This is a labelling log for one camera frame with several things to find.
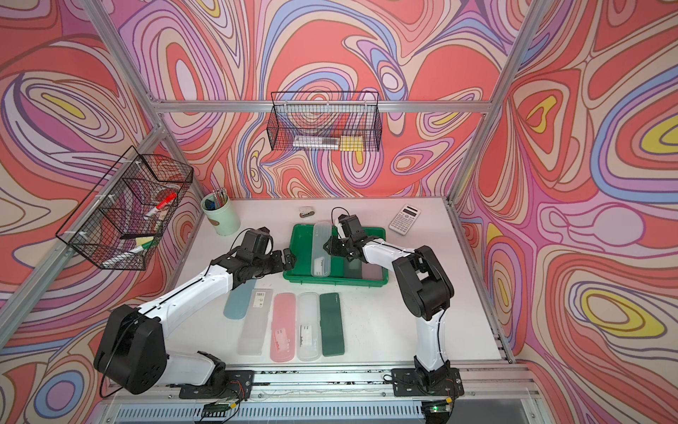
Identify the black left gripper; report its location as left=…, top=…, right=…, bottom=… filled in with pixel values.
left=251, top=246, right=298, bottom=277

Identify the dark green translucent pencil case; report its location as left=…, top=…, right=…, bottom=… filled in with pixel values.
left=344, top=259, right=363, bottom=280

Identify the frosted white pencil case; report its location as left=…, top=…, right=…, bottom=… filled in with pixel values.
left=311, top=221, right=332, bottom=277

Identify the grey-pink translucent pencil case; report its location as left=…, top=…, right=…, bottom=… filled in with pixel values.
left=361, top=263, right=383, bottom=281

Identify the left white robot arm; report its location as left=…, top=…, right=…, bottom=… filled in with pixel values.
left=94, top=227, right=297, bottom=398

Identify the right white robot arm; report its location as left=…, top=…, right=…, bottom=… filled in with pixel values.
left=323, top=214, right=455, bottom=394

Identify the teal pencil case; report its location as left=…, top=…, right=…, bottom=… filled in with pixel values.
left=224, top=279, right=256, bottom=321

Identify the pink pencil case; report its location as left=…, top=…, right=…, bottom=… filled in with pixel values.
left=270, top=293, right=297, bottom=363

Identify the white translucent pencil case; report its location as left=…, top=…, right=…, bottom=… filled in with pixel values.
left=297, top=291, right=321, bottom=361

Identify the clear frosted pencil case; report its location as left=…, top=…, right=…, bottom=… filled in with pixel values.
left=237, top=289, right=273, bottom=356

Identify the yellow box in basket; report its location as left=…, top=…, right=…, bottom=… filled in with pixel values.
left=339, top=135, right=365, bottom=152

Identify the clear box in basket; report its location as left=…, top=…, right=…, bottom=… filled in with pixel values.
left=292, top=135, right=340, bottom=150

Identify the white scientific calculator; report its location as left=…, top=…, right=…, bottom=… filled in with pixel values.
left=388, top=205, right=421, bottom=236

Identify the green pen cup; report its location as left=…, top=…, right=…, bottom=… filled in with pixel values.
left=201, top=188, right=241, bottom=237

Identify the red marker in basket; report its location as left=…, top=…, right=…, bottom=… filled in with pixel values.
left=144, top=193, right=178, bottom=219

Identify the green white marker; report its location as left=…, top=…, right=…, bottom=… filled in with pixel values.
left=102, top=241, right=155, bottom=268

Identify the back wire basket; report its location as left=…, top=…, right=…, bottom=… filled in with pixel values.
left=267, top=89, right=382, bottom=152

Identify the wire basket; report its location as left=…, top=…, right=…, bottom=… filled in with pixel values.
left=267, top=89, right=382, bottom=152
left=56, top=147, right=194, bottom=271

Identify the left wire basket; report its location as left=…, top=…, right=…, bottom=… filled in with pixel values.
left=56, top=147, right=194, bottom=271

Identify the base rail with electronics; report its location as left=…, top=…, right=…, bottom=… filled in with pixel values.
left=93, top=364, right=551, bottom=423

